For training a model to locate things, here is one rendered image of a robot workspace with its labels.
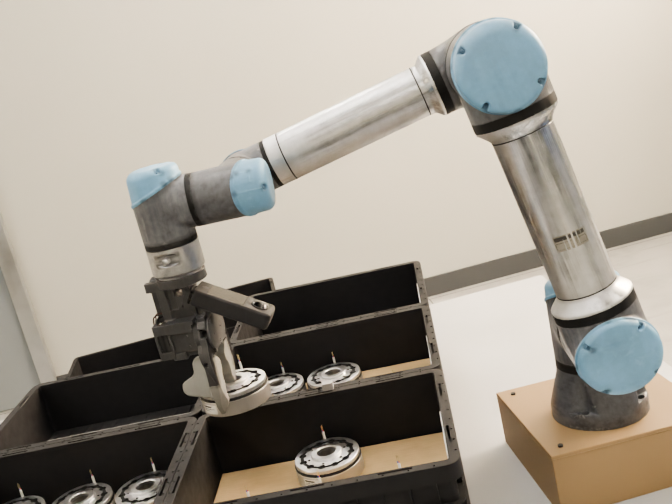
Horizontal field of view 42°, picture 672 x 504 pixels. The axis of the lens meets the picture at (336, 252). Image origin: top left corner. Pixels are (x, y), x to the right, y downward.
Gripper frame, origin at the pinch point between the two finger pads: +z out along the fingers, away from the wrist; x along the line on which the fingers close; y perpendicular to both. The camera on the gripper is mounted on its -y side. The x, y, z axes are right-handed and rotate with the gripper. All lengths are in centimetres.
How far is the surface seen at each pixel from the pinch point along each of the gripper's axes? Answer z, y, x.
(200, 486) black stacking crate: 11.9, 7.1, 3.4
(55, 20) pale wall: -75, 136, -276
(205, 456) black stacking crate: 10.4, 7.8, -2.9
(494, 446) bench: 30, -35, -28
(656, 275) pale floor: 99, -109, -289
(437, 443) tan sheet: 16.7, -27.2, -8.4
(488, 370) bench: 30, -35, -60
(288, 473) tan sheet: 16.7, -3.6, -5.5
